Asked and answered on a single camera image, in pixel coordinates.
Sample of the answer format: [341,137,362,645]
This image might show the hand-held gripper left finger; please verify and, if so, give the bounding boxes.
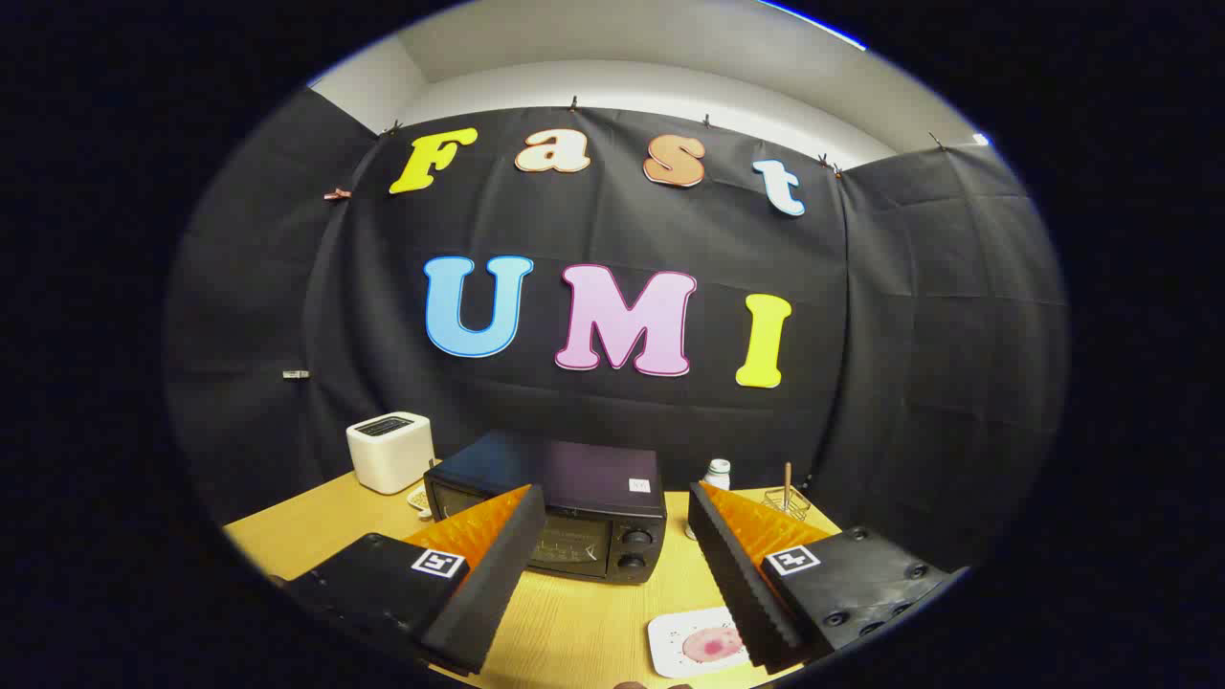
[273,483,547,676]

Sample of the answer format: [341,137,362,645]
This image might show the white bread toaster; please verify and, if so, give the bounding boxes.
[346,412,435,495]

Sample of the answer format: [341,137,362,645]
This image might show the wire basket holder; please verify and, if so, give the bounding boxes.
[763,486,813,523]

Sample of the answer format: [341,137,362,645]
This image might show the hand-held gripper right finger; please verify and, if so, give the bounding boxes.
[687,481,968,675]

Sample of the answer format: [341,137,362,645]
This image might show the pink ham slice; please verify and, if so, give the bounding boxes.
[682,627,745,663]

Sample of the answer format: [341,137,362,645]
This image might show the black backdrop cloth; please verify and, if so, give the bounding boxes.
[163,88,1070,575]

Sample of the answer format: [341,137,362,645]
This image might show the white square plate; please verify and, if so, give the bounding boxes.
[648,606,753,679]

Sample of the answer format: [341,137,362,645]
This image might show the white green label bottle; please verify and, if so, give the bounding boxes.
[684,459,732,541]

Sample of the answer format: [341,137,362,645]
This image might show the black toaster oven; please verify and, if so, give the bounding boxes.
[423,431,668,585]

